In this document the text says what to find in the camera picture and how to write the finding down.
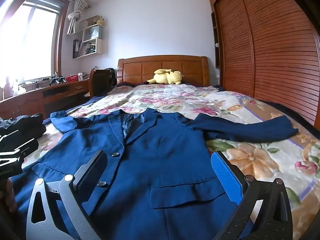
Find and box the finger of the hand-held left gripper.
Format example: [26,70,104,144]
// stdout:
[0,129,27,143]
[0,139,40,160]

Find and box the black device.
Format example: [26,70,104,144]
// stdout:
[49,74,67,86]

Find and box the wooden louvred wardrobe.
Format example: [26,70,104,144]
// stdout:
[207,0,320,130]

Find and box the yellow plush toy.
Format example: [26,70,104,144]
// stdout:
[146,68,184,85]

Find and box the window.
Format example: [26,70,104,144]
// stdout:
[0,0,70,90]

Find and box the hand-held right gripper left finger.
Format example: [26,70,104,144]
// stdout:
[26,150,108,240]

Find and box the black clothes pile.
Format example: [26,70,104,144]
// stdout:
[0,113,47,143]

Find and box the blue blazer jacket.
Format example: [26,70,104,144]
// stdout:
[11,107,299,240]

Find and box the wooden bed headboard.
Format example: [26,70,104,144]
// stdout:
[117,56,210,87]

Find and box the wooden chair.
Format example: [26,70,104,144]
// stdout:
[89,67,112,97]

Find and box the dark cloth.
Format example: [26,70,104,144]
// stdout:
[107,67,118,86]

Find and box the wooden desk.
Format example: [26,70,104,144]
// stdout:
[0,79,91,121]

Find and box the white paper bag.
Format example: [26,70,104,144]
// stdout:
[87,26,101,39]

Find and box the tied beige curtain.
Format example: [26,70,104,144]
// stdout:
[66,0,90,36]

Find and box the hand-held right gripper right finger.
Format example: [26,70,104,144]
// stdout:
[211,151,293,240]

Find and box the white wall shelf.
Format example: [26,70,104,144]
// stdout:
[72,15,105,59]

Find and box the floral blanket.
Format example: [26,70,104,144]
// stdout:
[22,83,320,240]

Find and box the person's left hand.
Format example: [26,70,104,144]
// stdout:
[0,178,17,213]

